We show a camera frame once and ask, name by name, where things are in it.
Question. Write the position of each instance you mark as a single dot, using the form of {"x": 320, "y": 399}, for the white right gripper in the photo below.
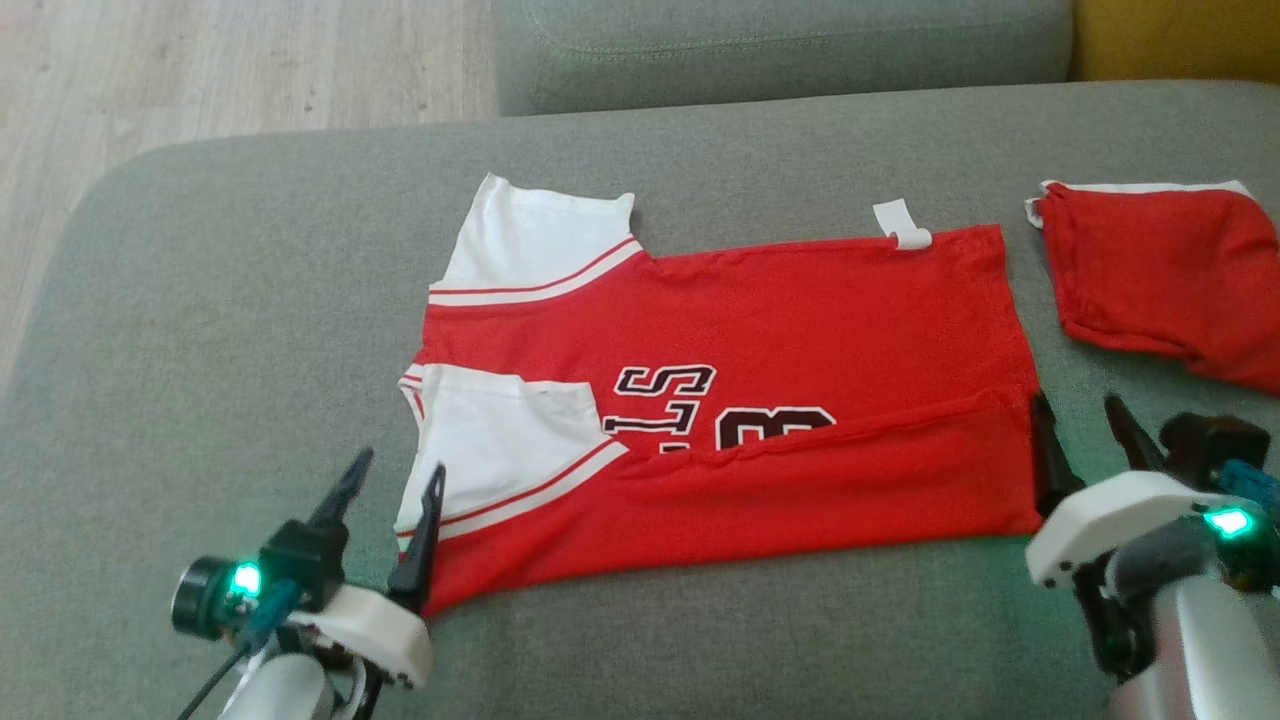
{"x": 1110, "y": 510}

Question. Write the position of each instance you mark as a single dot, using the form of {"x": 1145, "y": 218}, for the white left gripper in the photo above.
{"x": 385, "y": 635}

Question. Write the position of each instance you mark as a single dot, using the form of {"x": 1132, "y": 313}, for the red shorts white stripe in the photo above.
{"x": 1170, "y": 270}

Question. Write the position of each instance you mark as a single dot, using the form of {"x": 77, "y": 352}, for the red white basketball jersey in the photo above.
{"x": 820, "y": 320}

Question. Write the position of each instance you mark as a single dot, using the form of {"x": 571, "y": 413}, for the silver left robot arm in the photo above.
{"x": 280, "y": 695}

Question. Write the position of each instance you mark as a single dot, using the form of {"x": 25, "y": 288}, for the large grey sofa seat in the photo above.
{"x": 250, "y": 330}

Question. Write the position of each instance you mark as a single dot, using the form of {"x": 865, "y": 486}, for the large yellow sofa backrest cushion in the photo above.
{"x": 1180, "y": 35}

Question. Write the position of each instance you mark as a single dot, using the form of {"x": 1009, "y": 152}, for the grey sofa seat cushion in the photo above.
{"x": 780, "y": 50}

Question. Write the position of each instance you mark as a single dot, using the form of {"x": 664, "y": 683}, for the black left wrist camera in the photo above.
{"x": 300, "y": 560}

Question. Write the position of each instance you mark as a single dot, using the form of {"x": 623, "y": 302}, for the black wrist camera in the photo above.
{"x": 300, "y": 560}
{"x": 1205, "y": 445}

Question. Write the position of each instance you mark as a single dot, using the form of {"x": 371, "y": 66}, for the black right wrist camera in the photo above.
{"x": 1205, "y": 445}

